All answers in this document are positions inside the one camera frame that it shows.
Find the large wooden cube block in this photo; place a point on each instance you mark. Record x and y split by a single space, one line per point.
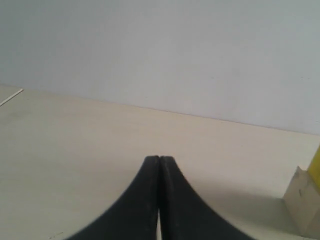
302 200

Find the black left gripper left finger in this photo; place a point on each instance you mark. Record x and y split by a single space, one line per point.
134 215

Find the yellow cube block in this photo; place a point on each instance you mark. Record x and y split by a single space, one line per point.
314 167

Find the white strip on table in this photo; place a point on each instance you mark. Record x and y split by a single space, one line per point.
11 97

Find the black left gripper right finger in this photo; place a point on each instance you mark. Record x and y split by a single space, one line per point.
183 213

